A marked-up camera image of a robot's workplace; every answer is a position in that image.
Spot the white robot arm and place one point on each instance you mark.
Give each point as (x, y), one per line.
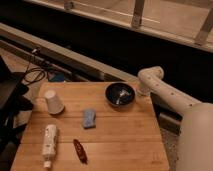
(195, 145)

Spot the metal window rail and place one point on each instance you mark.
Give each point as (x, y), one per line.
(34, 46)

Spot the white tube bottle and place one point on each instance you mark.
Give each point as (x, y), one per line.
(49, 145)

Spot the dark ceramic bowl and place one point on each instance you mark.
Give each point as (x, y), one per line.
(119, 94)

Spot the white paper cup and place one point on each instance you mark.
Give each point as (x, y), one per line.
(54, 103)

